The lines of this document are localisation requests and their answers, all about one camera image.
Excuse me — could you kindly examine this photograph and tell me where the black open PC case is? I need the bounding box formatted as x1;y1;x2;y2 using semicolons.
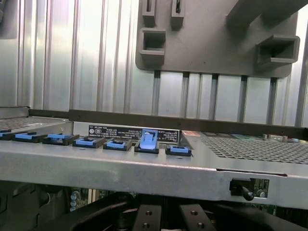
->
0;105;308;231

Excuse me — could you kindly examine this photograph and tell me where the blue card retention clip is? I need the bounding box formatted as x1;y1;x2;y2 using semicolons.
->
134;128;160;154
103;138;133;152
42;133;74;146
72;136;106;148
0;129;12;141
12;131;44;142
165;144;193;157

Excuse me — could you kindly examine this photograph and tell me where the green motherboard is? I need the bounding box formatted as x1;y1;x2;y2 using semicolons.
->
68;179;270;214

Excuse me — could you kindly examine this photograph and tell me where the grey printed parts rack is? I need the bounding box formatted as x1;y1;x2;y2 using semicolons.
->
134;0;308;79

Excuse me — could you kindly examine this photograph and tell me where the black chassis switch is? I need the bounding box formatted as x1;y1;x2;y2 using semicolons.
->
230;178;255;202

